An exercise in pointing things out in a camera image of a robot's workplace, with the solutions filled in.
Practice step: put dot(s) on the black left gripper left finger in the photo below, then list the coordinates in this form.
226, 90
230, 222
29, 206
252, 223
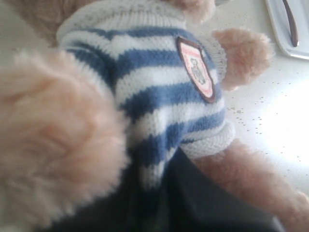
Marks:
123, 211

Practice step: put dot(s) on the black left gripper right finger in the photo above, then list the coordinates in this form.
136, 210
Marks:
197, 204

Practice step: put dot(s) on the plush teddy bear striped shirt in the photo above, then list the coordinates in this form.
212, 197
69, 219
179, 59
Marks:
125, 80

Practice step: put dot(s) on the dark red wooden spoon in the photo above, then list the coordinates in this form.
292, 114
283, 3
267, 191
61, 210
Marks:
292, 24

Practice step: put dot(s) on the white plastic tray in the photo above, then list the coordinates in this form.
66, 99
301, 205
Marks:
281, 26

